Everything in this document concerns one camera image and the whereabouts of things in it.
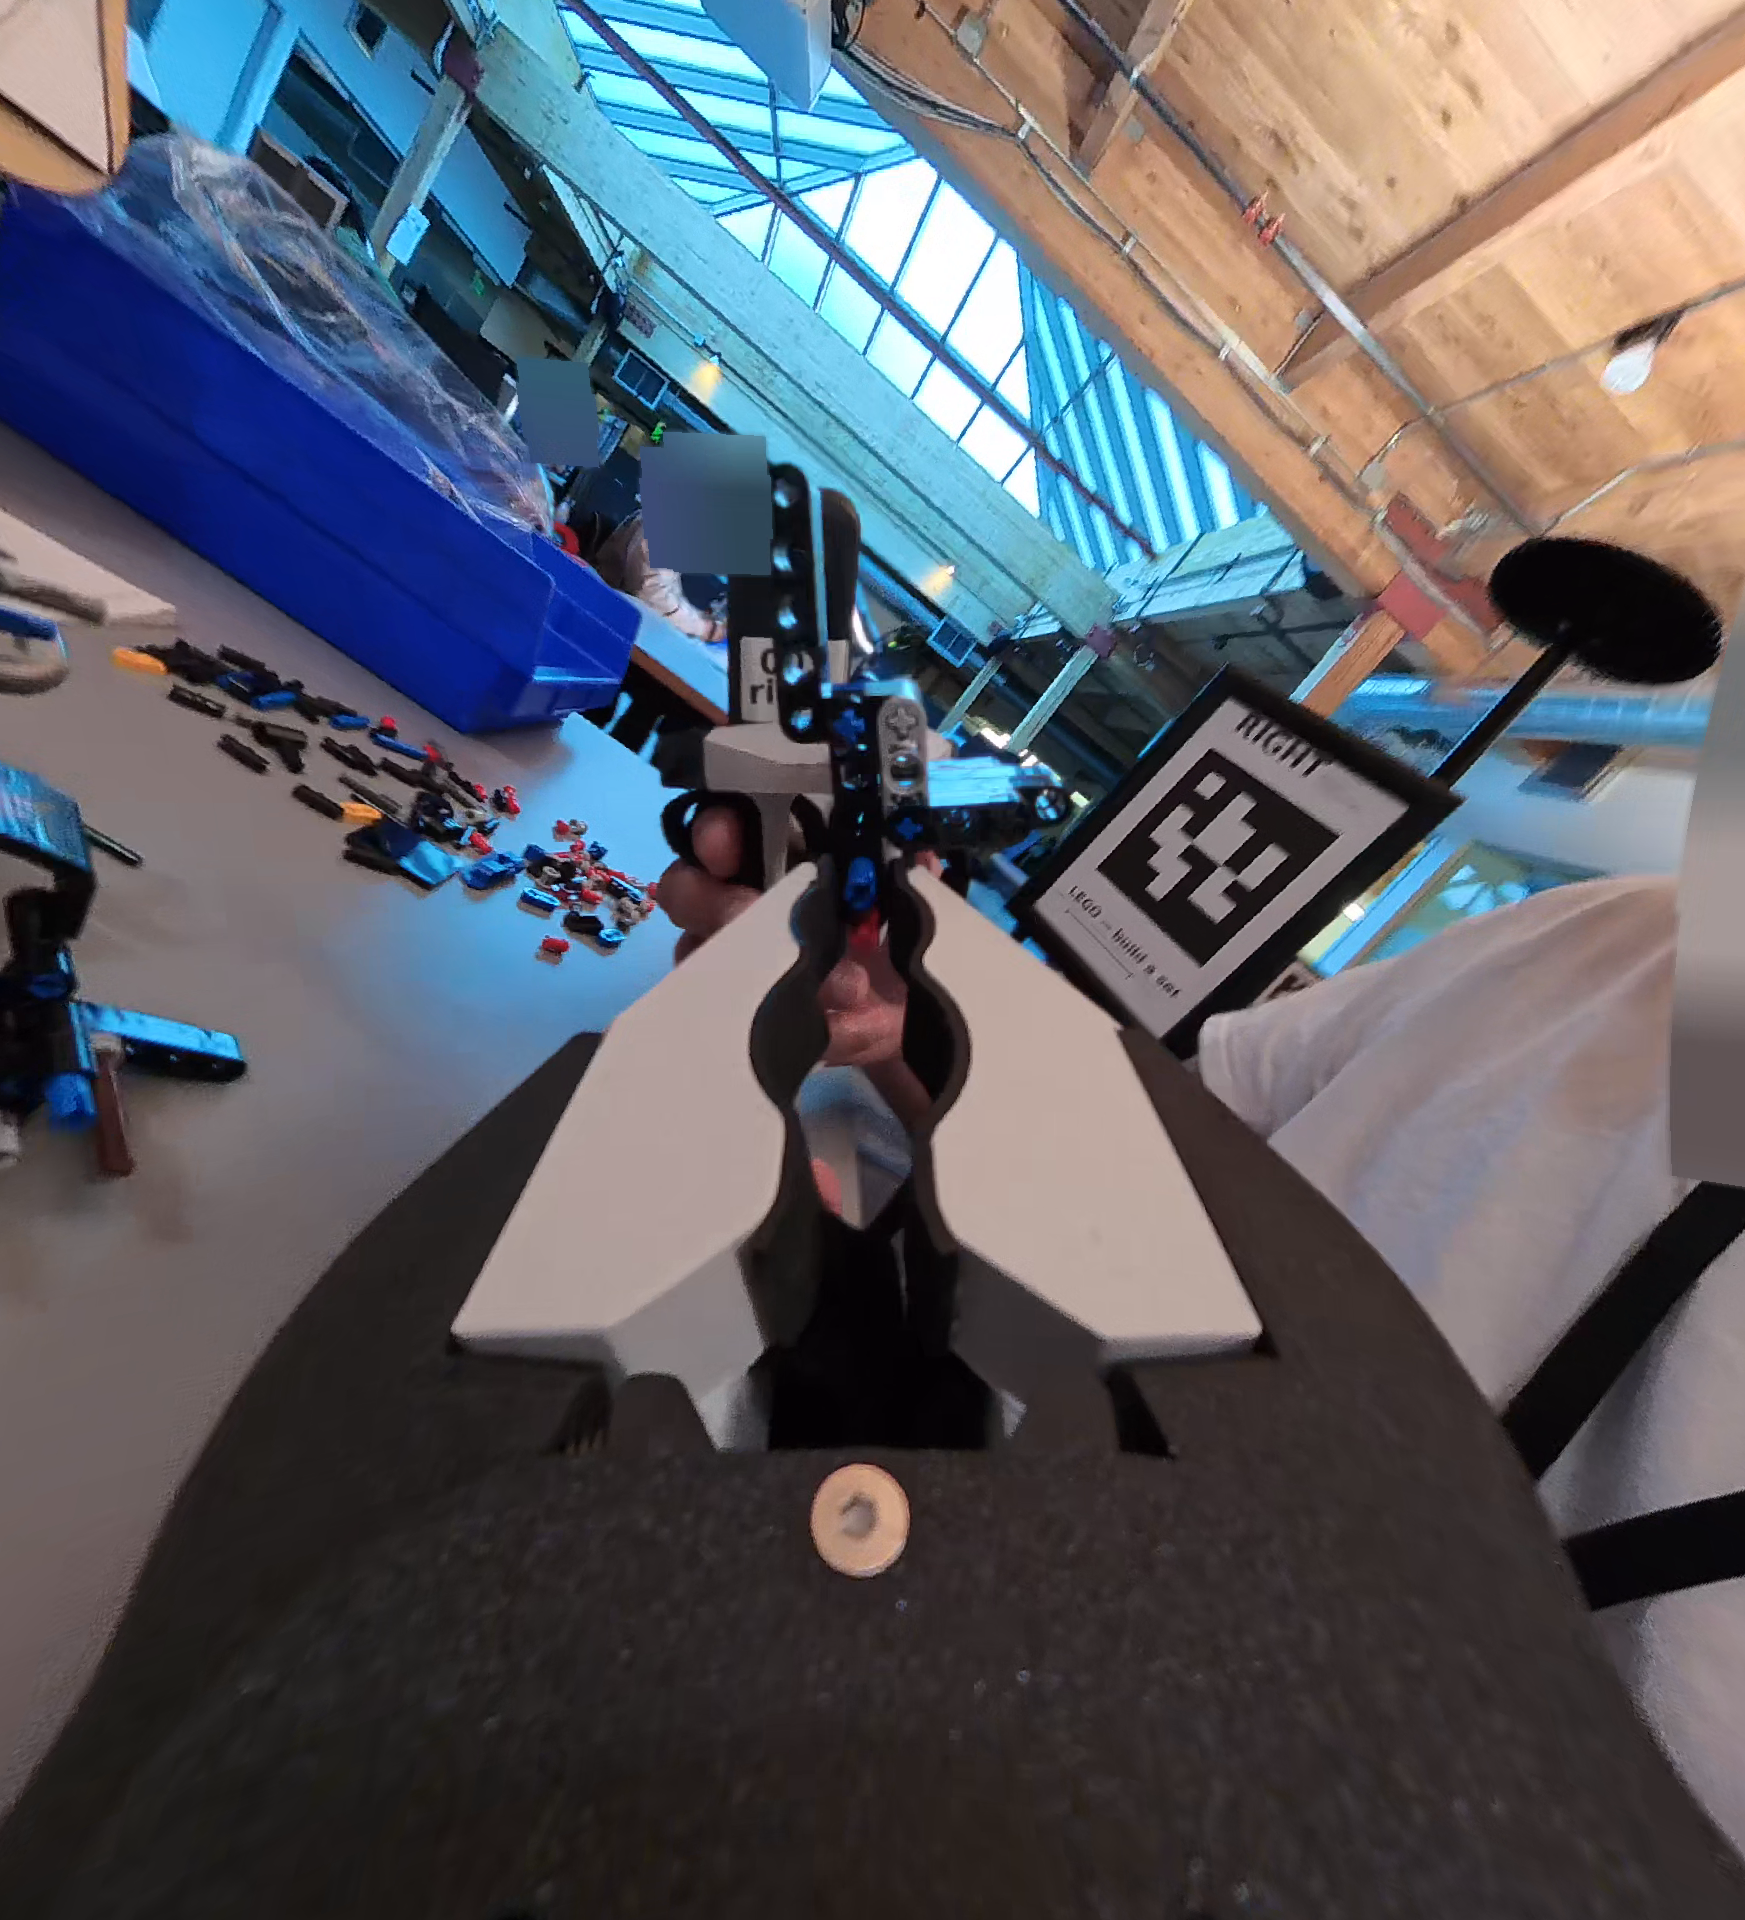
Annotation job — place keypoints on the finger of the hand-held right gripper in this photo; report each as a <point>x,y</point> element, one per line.
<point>760,759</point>

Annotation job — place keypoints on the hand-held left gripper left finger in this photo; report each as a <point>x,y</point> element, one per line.
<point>633,1183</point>

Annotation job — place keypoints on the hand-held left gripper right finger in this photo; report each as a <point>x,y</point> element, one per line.
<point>1098,1183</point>

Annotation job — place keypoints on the blue black lego sub-assembly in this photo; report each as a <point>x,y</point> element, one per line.
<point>859,763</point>

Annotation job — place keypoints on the pile of small lego pieces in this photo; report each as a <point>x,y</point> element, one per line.
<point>437,825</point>

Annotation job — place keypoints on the flame sticker lego truck model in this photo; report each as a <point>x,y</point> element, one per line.
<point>33,901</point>

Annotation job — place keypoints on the lego set box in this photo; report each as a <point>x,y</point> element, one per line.
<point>16,76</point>

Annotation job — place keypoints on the black framed marker sign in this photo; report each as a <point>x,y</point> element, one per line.
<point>1353,901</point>

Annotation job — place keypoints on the person's white shirt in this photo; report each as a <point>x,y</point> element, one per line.
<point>1472,1080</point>

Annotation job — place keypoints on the blue plastic bin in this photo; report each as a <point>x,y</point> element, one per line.
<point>257,479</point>

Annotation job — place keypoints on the clear plastic bag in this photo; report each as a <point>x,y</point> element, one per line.
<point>302,301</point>

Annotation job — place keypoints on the instruction booklet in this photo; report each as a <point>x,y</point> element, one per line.
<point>45,577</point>

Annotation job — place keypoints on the black round disc on rod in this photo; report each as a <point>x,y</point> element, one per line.
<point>1605,608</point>

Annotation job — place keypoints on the ceiling spot lamp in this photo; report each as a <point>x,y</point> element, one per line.
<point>1632,356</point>

